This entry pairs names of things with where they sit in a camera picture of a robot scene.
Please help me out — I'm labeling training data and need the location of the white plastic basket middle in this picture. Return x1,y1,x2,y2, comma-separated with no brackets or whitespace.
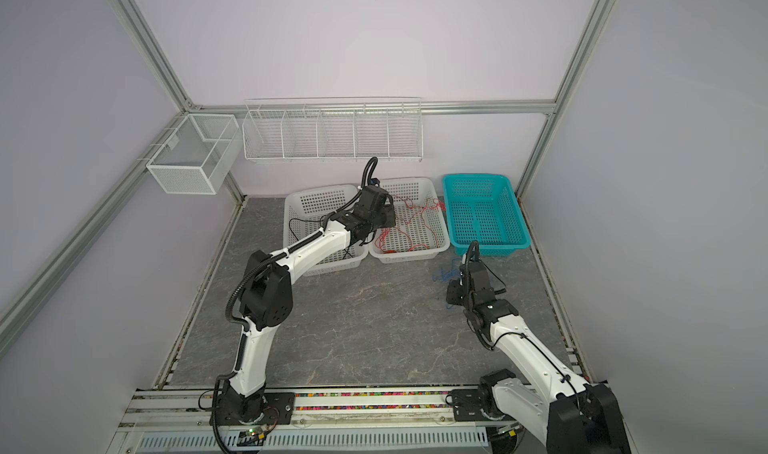
368,177,450,264

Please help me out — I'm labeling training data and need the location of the blue cable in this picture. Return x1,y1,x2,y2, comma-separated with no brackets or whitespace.
430,260,463,286

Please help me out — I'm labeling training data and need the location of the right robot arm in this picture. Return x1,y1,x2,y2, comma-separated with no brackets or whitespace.
446,241,631,453

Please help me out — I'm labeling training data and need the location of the white slotted cable duct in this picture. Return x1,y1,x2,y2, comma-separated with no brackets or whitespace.
131,426,490,453

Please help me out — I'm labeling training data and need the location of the aluminium frame corner post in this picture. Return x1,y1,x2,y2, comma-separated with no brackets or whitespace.
107,0,195,112
516,0,618,201

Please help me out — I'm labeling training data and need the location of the aluminium frame corner post left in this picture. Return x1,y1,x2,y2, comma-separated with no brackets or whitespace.
107,0,195,112

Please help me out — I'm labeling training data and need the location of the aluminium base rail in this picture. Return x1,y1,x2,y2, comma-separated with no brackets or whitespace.
107,384,637,454

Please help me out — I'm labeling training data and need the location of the aluminium frame corner post right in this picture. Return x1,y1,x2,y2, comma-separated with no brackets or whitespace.
516,0,618,201

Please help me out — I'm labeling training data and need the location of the white plastic basket left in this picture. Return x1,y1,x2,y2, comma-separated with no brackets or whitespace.
283,185,368,276

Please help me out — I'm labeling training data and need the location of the white wire mesh box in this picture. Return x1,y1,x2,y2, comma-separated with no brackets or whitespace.
147,114,243,195

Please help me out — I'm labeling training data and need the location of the white plastic basket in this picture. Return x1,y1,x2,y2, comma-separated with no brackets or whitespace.
283,185,368,276
368,177,450,264

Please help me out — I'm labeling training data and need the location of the red cable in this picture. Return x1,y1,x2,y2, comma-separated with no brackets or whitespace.
374,194,448,256

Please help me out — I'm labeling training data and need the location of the teal plastic basket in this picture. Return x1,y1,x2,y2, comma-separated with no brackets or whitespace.
442,174,531,257

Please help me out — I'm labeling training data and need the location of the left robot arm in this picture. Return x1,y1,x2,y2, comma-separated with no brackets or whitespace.
211,157,396,426

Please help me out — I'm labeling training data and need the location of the black cable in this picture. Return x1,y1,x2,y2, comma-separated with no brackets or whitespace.
287,213,355,262

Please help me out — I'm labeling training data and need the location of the white wire wall rack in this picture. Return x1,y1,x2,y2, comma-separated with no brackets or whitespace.
241,97,424,163

